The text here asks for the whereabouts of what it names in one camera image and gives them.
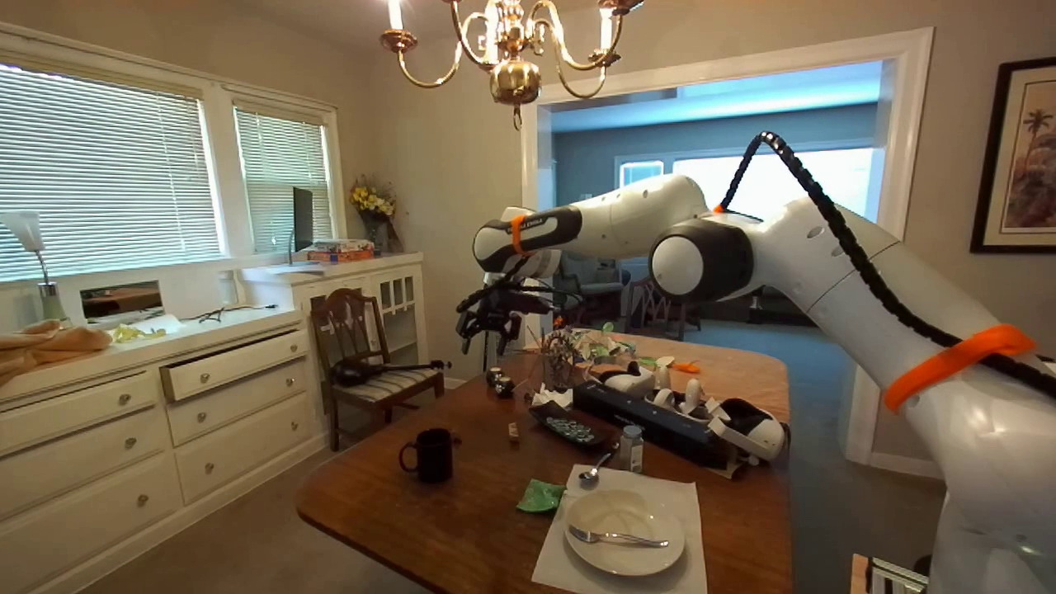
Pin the black rectangular tray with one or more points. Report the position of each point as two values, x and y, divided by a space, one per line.
574 431

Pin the narrow white window blind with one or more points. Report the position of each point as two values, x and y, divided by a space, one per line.
283 166

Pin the brown paper bag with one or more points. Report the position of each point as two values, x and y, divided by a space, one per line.
52 349

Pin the silver spoon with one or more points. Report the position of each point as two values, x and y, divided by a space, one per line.
591 477

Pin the black violin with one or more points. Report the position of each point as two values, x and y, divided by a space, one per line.
381 370

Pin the white crumpled cloth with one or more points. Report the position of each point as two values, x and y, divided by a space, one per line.
552 397

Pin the white placemat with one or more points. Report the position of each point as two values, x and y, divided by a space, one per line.
680 549

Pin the green folded cloth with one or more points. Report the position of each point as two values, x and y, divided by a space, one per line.
538 495

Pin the white flower in glass vase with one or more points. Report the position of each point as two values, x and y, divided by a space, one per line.
36 253

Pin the black mug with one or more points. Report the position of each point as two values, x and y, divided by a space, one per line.
433 457

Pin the glass shaker with metal lid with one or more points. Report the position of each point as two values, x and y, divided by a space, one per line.
633 451

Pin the wide white window blind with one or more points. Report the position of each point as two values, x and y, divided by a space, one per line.
109 166

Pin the small black gadget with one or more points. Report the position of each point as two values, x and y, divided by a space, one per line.
499 383

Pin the brass chandelier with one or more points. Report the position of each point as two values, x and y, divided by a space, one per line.
513 51

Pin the pile of blue glass pebbles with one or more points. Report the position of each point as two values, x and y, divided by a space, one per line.
574 428

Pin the white dresser with drawers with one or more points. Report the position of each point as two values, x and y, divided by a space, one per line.
109 463

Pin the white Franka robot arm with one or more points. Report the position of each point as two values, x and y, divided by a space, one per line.
836 275

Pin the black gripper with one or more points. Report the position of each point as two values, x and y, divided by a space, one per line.
513 296

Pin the small light wooden block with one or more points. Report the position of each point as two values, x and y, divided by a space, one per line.
513 432

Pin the silver fork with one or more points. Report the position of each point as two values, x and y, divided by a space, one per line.
616 539

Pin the dark wooden chair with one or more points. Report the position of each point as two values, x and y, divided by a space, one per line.
366 332

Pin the black framed picture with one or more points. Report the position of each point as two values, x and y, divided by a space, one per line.
1026 152

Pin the yellow flowers in dark vase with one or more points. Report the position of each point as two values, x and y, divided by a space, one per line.
373 209

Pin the white round plate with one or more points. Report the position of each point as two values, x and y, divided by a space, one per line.
625 539

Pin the white glass-door cabinet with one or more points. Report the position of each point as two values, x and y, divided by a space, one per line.
398 299

